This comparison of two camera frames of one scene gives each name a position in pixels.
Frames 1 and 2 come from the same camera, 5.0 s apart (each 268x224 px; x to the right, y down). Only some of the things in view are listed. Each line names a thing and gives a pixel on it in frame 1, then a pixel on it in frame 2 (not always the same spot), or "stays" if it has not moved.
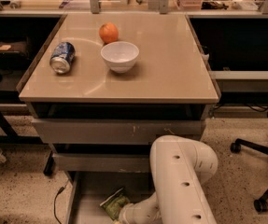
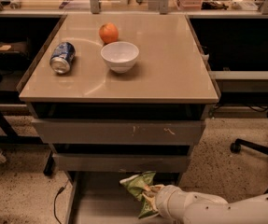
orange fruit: [108, 33] stays
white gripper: [126, 216] -> [163, 200]
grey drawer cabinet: [103, 89] stays
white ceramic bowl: [120, 56] stays
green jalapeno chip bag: [115, 203] -> [136, 184]
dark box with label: [9, 50] stays
